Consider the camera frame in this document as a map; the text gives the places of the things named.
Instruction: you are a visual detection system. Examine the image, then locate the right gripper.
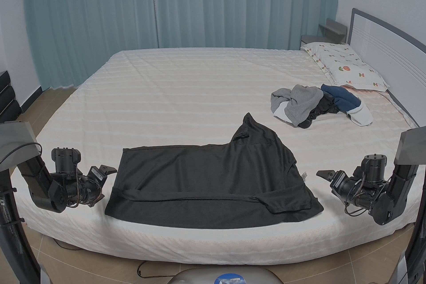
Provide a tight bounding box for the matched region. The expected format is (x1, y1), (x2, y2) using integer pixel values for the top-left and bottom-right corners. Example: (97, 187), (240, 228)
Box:
(316, 169), (360, 202)

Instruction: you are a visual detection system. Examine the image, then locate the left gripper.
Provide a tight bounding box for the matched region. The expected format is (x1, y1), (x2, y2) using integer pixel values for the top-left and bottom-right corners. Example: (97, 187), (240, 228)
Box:
(79, 164), (118, 204)

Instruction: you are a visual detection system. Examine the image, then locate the black T-shirt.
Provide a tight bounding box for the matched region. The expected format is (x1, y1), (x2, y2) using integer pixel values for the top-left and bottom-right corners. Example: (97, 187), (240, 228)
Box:
(105, 112), (324, 230)

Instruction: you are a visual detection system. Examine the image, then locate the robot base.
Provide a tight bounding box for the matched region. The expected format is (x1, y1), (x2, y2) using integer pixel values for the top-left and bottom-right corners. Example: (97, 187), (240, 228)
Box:
(166, 268), (281, 284)

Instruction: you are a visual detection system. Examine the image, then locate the pile of clothes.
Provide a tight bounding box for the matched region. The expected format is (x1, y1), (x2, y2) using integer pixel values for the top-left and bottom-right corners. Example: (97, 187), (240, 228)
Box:
(270, 84), (373, 129)

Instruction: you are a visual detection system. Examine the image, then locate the bed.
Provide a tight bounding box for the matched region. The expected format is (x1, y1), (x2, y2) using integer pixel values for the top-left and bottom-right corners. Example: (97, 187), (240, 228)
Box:
(9, 8), (426, 266)

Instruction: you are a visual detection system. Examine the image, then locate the white printed pillow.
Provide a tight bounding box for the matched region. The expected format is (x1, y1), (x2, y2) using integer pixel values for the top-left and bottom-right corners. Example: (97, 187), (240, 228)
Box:
(300, 42), (391, 92)

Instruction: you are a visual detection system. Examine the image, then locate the black chest of drawers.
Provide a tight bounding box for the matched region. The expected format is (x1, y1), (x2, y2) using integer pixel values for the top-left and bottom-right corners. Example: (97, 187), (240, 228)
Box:
(0, 71), (23, 123)

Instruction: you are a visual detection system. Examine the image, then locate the grey bedside table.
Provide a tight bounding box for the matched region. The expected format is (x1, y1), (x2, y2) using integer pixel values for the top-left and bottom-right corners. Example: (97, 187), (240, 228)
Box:
(300, 18), (348, 45)

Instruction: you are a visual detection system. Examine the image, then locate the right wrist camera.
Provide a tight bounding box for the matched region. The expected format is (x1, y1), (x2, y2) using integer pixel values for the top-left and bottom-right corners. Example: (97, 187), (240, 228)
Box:
(331, 170), (347, 190)

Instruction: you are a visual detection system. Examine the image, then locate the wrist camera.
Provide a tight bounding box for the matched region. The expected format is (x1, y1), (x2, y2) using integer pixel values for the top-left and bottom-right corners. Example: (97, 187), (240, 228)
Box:
(331, 170), (347, 190)
(89, 166), (108, 189)

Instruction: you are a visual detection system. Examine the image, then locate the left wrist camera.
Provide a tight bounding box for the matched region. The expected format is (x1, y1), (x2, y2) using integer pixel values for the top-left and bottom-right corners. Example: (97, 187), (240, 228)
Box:
(89, 166), (108, 189)

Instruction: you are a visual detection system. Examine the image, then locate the black cable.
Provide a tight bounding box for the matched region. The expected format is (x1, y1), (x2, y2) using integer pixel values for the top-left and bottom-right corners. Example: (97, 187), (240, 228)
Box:
(137, 261), (178, 278)

